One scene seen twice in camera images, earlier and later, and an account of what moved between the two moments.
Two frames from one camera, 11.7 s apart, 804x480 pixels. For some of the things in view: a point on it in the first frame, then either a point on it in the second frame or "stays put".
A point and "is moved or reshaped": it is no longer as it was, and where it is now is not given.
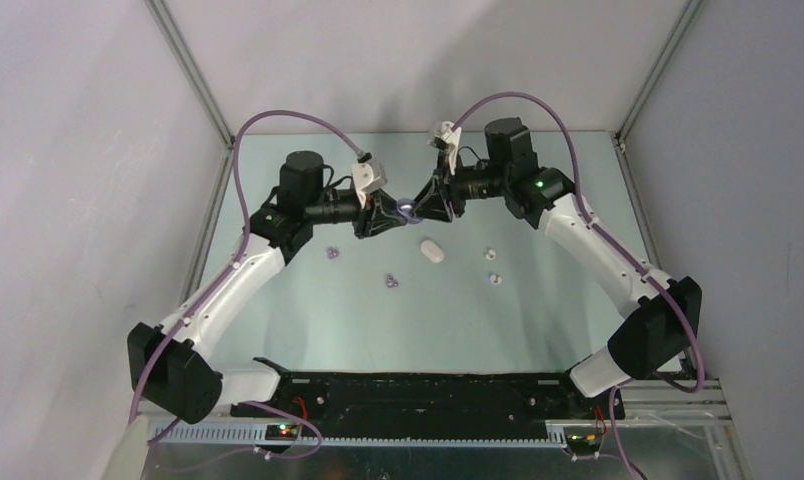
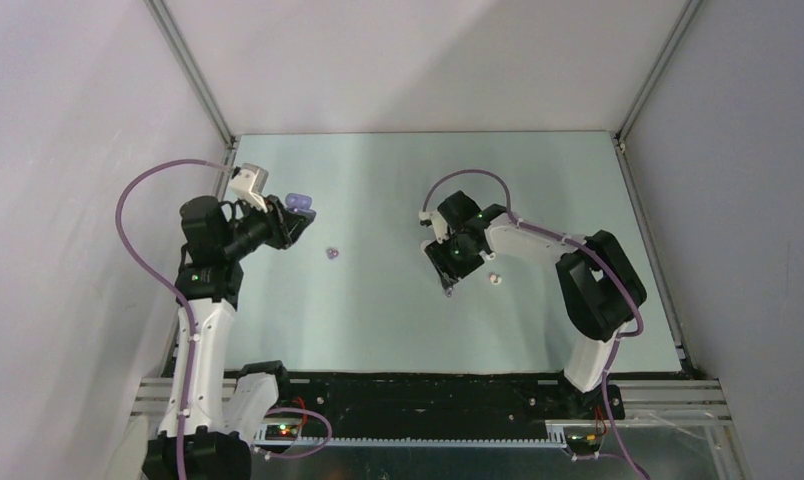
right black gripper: [434, 201] → [451, 269]
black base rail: [447, 399] stays put
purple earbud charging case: [405, 207] is moved or reshaped
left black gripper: [377, 216] → [284, 226]
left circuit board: [281, 432] stays put
